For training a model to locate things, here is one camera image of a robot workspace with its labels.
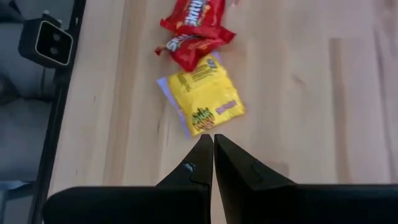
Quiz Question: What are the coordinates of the black aluminium rig frame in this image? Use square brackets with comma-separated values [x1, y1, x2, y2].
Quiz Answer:
[27, 0, 87, 224]

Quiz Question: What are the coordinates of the red Skittles pack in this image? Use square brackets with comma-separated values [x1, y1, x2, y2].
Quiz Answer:
[160, 0, 226, 32]
[154, 26, 236, 73]

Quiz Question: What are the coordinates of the yellow Sour Patch pack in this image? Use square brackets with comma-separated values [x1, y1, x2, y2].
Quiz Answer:
[155, 53, 247, 139]

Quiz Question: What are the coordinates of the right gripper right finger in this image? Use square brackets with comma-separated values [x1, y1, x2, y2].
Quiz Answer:
[213, 133, 398, 224]

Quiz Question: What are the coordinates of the black table-level camera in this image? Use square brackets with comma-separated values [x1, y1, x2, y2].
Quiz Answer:
[17, 12, 75, 68]

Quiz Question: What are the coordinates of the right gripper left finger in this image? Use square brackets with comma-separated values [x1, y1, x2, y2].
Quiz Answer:
[42, 133, 215, 224]

